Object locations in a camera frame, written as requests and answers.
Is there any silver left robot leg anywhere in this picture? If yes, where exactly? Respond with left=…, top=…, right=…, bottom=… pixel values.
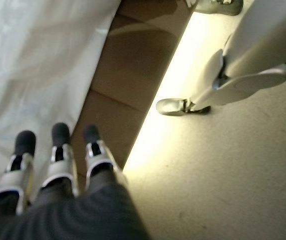
left=156, top=0, right=286, bottom=118

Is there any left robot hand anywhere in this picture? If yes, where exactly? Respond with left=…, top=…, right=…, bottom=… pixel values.
left=0, top=122, right=151, bottom=240

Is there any white duvet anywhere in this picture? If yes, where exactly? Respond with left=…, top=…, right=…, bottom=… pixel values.
left=0, top=0, right=123, bottom=201

